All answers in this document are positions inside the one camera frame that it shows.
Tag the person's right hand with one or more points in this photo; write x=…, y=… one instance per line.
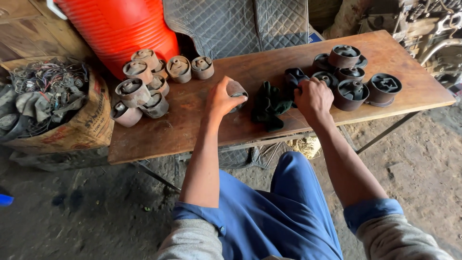
x=316, y=97

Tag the person's left hand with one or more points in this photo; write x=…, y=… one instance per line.
x=218, y=99

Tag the person's left fingers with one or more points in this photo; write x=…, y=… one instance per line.
x=226, y=82

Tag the person's right fingers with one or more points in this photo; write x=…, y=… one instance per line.
x=306, y=88

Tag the brown metal bushing cylinder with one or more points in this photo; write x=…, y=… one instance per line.
x=236, y=90

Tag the black rubber bushing cylinder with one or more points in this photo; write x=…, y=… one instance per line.
x=294, y=76

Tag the dark green cloth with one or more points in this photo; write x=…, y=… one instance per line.
x=267, y=104

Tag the cluster of dark cleaned bushings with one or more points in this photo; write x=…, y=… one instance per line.
x=350, y=92

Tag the blue and white box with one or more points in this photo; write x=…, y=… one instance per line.
x=314, y=36

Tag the grey quilted car mat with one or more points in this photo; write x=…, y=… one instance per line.
x=231, y=25

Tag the clump of dry straw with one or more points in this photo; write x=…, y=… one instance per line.
x=306, y=146

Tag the beige dirty sack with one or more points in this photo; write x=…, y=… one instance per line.
x=343, y=18

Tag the grey quilted floor mat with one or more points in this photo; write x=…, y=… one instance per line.
x=260, y=155

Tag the pile of dusty metal bushings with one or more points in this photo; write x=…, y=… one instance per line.
x=135, y=92

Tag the orange ribbed water cooler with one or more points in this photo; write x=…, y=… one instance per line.
x=119, y=32

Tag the person's blue trousers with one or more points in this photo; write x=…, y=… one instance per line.
x=281, y=216

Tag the greasy engine block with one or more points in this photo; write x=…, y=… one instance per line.
x=422, y=25

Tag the person's left grey sleeve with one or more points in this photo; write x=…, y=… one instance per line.
x=191, y=242

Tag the person's grey sleeve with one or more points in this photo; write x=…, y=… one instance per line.
x=393, y=238
x=191, y=242

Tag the person's right grey sleeve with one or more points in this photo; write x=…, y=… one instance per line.
x=393, y=238

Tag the small blue plastic object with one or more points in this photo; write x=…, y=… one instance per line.
x=5, y=200

